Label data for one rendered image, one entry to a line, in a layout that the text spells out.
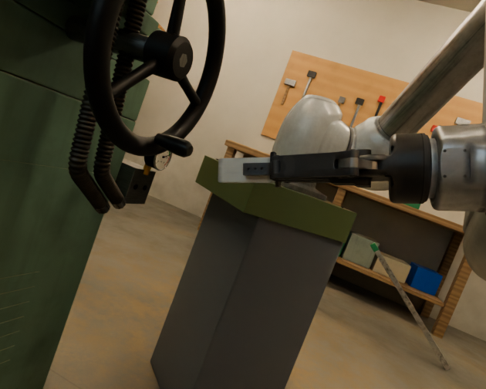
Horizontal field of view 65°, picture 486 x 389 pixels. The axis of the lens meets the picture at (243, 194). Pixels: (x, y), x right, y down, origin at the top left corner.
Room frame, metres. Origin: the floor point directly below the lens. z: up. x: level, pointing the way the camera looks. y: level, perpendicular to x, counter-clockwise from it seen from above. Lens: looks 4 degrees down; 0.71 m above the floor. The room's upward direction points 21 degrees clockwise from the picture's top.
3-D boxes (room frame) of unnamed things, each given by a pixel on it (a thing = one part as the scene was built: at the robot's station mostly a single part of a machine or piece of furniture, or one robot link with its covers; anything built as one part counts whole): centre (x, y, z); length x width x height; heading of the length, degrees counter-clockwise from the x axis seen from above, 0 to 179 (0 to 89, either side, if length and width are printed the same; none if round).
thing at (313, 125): (1.13, -0.12, 0.86); 0.18 x 0.16 x 0.22; 100
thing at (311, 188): (1.14, -0.10, 0.72); 0.22 x 0.18 x 0.06; 42
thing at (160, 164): (0.82, 0.21, 0.65); 0.06 x 0.04 x 0.08; 162
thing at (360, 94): (3.69, -0.92, 1.50); 2.00 x 0.04 x 0.90; 75
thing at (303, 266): (1.13, -0.11, 0.30); 0.30 x 0.30 x 0.60; 30
